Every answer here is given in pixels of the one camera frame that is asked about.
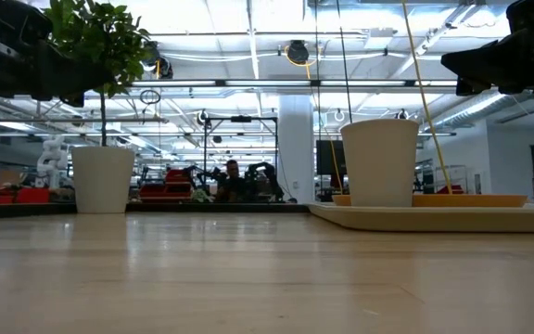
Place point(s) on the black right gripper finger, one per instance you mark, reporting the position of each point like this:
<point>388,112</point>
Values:
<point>489,62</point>
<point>470,86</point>

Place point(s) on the orange plate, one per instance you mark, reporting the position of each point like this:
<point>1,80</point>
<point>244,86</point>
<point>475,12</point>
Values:
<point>471,200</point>

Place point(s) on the white paper cup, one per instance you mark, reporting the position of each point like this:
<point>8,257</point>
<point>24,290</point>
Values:
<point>380,162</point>

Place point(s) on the black background robot arm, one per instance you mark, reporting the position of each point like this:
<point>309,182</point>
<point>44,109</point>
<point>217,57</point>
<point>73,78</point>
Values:
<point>204,174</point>
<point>267,178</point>

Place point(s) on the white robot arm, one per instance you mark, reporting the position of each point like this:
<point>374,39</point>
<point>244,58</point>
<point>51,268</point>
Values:
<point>53,160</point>

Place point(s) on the beige serving tray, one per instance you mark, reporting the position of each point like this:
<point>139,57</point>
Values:
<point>434,219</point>

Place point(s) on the green tree in white pot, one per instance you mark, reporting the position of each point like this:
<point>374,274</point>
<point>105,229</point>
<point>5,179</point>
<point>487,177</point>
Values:
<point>102,171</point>

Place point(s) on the red angular object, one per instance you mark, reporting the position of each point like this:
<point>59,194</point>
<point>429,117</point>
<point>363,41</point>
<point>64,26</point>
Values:
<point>454,189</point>

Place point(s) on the red tool chest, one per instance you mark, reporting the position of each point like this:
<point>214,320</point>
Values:
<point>174,183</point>

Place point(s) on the black monitor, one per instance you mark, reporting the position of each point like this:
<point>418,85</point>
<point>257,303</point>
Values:
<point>329,158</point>

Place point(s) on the white square pillar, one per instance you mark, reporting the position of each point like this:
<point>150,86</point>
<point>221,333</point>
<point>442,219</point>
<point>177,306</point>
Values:
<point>296,130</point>

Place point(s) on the person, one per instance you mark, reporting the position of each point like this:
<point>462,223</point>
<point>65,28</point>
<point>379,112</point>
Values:
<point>233,183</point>

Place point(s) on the long ceiling light bar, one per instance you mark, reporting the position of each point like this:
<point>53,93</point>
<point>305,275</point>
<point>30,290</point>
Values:
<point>267,83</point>

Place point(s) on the black metal frame stand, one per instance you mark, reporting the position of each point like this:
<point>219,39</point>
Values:
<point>205,144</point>

